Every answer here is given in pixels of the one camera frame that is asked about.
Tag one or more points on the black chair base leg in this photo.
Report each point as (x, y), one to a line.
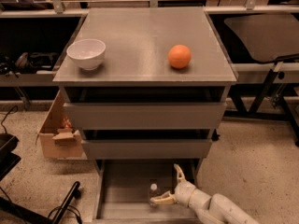
(65, 206)

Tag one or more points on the grey middle drawer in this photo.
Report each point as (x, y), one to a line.
(146, 144)

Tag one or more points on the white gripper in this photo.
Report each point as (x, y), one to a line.
(183, 192)

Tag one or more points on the orange fruit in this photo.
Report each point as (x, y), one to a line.
(179, 56)

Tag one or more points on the grey top drawer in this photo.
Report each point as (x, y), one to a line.
(145, 116)

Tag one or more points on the clear plastic water bottle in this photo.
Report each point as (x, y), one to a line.
(153, 192)

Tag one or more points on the brown cardboard box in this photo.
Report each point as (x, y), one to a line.
(58, 138)

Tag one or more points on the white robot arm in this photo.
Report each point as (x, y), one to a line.
(216, 209)

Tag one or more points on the black equipment at left edge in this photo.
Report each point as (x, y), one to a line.
(8, 159)

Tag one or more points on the grey drawer cabinet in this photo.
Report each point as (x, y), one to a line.
(136, 67)

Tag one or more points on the white ceramic bowl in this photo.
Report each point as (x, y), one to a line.
(87, 54)

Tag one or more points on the black headphones on shelf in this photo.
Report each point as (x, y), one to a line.
(31, 62)

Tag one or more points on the grey open bottom drawer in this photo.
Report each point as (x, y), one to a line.
(123, 195)

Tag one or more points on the dark chair seat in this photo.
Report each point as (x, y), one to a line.
(267, 37)

